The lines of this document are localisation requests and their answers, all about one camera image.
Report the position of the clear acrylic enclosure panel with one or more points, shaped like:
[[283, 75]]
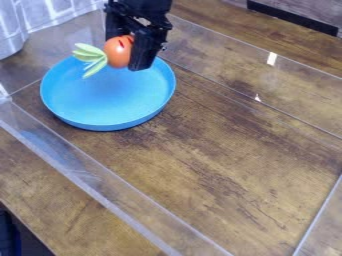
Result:
[[174, 236]]

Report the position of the blue round plastic tray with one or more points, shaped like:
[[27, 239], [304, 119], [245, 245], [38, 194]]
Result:
[[114, 100]]

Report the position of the white grey patterned curtain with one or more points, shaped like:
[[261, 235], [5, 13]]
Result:
[[27, 16]]

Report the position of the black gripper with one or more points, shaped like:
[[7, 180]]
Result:
[[149, 38]]

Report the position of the dark baseboard strip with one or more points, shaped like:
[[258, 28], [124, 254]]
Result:
[[293, 18]]

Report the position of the orange toy carrot green leaves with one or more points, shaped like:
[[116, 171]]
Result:
[[114, 54]]

